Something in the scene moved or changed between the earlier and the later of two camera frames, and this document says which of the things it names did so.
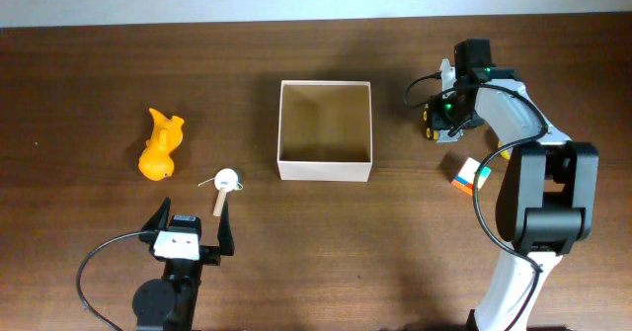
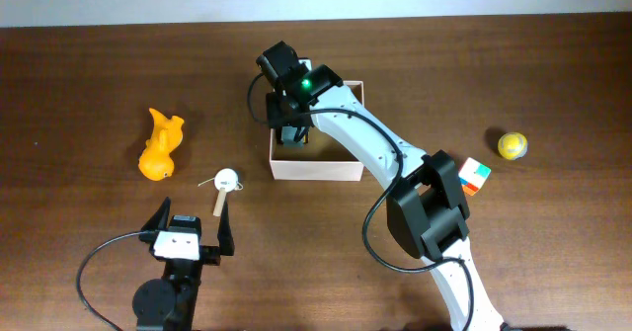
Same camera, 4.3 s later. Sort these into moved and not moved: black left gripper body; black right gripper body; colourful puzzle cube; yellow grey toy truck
Moved: black right gripper body; yellow grey toy truck
Not moved: colourful puzzle cube; black left gripper body
